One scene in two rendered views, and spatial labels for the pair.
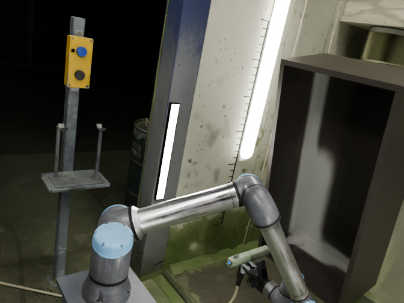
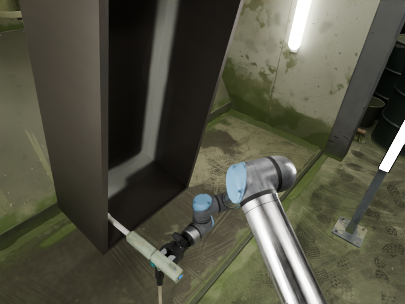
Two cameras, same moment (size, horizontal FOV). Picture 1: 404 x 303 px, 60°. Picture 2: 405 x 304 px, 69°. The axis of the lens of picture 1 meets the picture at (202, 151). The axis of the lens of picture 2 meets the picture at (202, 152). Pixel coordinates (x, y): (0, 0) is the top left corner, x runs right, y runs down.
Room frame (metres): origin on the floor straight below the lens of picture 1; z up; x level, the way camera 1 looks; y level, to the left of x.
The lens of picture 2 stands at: (1.74, 0.39, 1.68)
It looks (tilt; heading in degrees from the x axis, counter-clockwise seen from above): 37 degrees down; 257
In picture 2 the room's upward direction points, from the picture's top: 4 degrees clockwise
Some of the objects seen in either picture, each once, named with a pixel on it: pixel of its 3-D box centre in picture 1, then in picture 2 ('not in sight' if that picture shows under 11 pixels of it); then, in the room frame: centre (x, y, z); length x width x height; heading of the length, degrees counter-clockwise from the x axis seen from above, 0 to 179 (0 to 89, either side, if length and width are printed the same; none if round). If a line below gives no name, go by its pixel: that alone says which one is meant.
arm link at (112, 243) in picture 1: (112, 250); not in sight; (1.16, 0.27, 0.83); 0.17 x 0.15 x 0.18; 12
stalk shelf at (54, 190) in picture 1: (75, 180); not in sight; (1.79, 0.66, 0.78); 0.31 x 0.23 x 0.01; 130
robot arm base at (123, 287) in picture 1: (107, 281); not in sight; (1.15, 0.27, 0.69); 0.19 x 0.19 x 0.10
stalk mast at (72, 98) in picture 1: (67, 164); not in sight; (1.90, 0.76, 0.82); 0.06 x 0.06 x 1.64; 40
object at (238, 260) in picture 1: (257, 263); (140, 253); (1.81, -0.45, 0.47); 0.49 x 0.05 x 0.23; 131
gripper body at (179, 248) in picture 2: (259, 280); (178, 248); (1.63, -0.44, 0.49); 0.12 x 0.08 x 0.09; 42
